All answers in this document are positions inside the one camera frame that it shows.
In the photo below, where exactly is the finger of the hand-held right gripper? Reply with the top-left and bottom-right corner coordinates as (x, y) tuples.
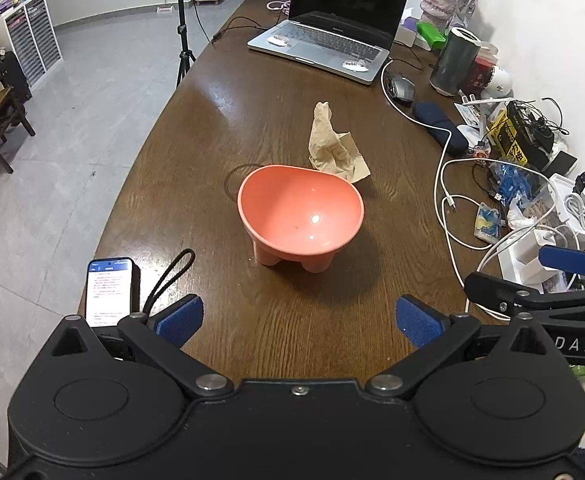
(539, 245), (585, 277)
(463, 271), (585, 322)

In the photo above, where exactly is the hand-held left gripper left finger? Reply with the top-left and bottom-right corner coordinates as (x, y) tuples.
(47, 294), (236, 401)

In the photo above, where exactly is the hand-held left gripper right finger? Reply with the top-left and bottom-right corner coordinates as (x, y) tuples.
(365, 295), (573, 401)

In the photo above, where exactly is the pink footed bowl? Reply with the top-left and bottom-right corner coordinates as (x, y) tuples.
(237, 164), (365, 275)

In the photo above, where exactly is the beige cloth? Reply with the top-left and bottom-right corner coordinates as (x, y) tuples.
(307, 101), (372, 184)

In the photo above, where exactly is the white power adapter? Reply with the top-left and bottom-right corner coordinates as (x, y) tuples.
(497, 225), (574, 292)

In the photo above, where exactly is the small blue yellow packet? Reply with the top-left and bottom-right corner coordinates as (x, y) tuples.
(473, 202), (504, 240)

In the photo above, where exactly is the black smartphone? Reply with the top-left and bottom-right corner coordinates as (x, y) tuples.
(84, 257), (142, 332)

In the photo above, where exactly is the bag of blue parts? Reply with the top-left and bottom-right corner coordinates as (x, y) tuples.
(487, 159), (549, 212)

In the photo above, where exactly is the flat black slab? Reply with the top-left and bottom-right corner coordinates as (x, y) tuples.
(547, 149), (578, 176)

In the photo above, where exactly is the yellow and black box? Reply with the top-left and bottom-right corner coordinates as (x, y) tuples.
(487, 110), (531, 166)

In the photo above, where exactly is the white stand with antennas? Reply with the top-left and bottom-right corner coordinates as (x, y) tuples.
(454, 94), (496, 142)

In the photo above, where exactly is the dark blue case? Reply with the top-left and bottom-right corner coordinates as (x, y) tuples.
(411, 101), (468, 156)

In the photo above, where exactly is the red box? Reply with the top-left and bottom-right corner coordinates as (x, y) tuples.
(471, 50), (499, 92)

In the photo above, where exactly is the grey computer mouse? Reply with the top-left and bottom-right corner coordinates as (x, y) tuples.
(387, 73), (416, 104)

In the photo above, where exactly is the grey cylindrical container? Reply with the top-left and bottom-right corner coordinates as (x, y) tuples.
(430, 27), (482, 96)

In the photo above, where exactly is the green box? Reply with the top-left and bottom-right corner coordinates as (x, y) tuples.
(415, 21), (448, 51)

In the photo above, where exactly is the silver patterned bag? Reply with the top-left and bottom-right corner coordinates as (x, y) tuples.
(454, 0), (483, 29)

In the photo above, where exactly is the white tissue box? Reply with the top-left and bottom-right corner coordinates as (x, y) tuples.
(396, 7), (421, 47)

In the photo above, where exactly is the black tripod light stand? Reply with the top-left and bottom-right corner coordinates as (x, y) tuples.
(174, 0), (197, 89)

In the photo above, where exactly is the textured plant pot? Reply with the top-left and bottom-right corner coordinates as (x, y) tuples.
(419, 0), (461, 31)

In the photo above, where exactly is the black bag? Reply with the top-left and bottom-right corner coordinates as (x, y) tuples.
(0, 50), (32, 104)

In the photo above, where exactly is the silver laptop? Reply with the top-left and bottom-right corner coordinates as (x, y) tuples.
(247, 0), (412, 85)

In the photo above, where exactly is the white drawer cabinet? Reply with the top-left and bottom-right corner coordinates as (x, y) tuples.
(3, 0), (64, 89)

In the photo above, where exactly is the black wrist strap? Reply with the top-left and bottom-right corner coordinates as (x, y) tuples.
(141, 248), (196, 318)

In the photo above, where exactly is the long white cable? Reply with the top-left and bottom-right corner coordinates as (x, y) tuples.
(381, 57), (555, 322)

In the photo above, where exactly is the black device with cables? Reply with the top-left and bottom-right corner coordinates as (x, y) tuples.
(506, 97), (572, 162)

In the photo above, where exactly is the round white camera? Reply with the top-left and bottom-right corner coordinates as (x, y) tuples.
(479, 65), (513, 101)

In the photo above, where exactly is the black laptop cable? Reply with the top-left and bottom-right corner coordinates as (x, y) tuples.
(212, 15), (286, 44)

